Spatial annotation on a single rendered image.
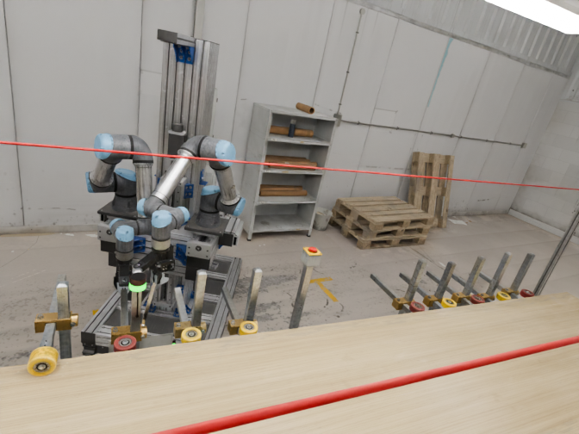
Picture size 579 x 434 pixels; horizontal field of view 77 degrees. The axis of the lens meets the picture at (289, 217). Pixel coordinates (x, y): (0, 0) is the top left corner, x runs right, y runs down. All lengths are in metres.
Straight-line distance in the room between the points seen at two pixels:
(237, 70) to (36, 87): 1.84
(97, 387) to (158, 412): 0.23
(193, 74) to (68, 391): 1.60
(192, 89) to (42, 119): 2.07
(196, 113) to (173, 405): 1.50
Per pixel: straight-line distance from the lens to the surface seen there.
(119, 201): 2.29
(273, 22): 4.36
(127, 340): 1.61
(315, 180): 4.67
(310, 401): 0.32
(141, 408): 1.39
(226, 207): 2.06
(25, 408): 1.46
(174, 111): 2.25
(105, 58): 3.94
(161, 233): 1.54
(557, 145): 8.90
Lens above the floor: 1.98
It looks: 22 degrees down
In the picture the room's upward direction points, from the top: 12 degrees clockwise
